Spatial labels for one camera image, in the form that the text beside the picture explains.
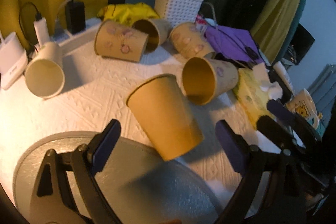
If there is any white plastic basket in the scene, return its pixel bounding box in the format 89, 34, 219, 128
154, 0, 203, 27

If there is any white lace tablecloth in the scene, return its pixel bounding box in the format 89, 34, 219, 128
0, 37, 305, 217

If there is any round grey mat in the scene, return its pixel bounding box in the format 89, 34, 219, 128
13, 131, 223, 223

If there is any white phone charger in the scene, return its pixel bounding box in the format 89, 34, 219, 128
34, 17, 50, 47

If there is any black cable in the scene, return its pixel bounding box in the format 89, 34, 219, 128
18, 2, 43, 46

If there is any purple cloth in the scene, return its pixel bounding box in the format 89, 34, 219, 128
205, 25, 264, 64

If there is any printed brown cup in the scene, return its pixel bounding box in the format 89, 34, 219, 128
181, 57, 239, 106
169, 22, 215, 59
93, 20, 149, 62

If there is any plain brown paper cup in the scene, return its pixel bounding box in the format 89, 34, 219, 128
126, 74, 203, 161

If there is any black power adapter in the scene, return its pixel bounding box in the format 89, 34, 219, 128
65, 0, 86, 34

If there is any printed brown cup right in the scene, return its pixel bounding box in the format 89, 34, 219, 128
169, 22, 215, 59

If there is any yellow tissue box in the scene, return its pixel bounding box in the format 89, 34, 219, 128
233, 62, 283, 130

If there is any printed brown cup left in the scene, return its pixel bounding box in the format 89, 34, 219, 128
93, 20, 149, 62

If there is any printed brown cup front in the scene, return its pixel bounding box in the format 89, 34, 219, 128
181, 57, 239, 106

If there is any white power strip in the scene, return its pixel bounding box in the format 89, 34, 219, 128
50, 17, 101, 55

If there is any winnie pooh mug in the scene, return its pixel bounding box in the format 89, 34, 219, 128
285, 89, 322, 129

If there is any white paper cup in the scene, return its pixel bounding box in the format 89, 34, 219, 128
25, 42, 65, 99

